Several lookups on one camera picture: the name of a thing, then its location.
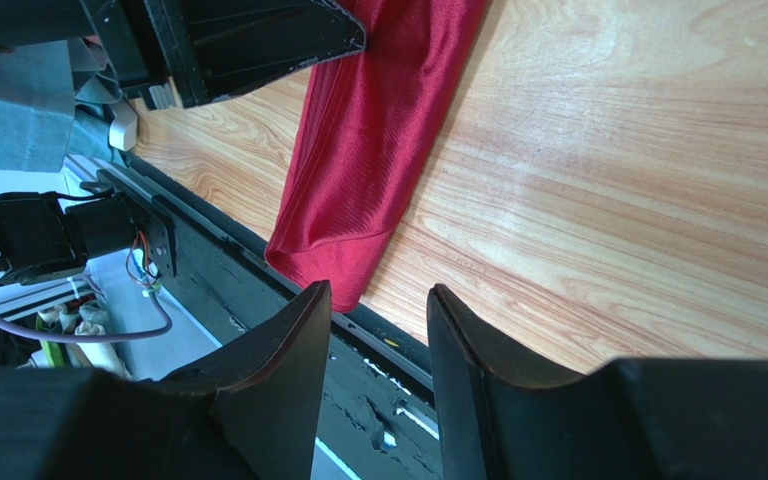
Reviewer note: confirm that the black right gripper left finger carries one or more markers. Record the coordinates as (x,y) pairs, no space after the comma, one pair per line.
(248,410)

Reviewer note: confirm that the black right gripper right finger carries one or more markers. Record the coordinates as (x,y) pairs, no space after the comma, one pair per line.
(507,412)

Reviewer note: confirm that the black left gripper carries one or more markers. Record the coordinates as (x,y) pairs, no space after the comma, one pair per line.
(210,51)

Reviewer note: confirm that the red cloth napkin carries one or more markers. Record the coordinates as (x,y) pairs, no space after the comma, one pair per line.
(368,126)

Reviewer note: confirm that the white clothes rack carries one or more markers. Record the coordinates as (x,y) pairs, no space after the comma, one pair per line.
(123,130)

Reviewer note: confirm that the grey-blue hanging shirt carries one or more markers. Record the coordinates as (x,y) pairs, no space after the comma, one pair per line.
(54,102)

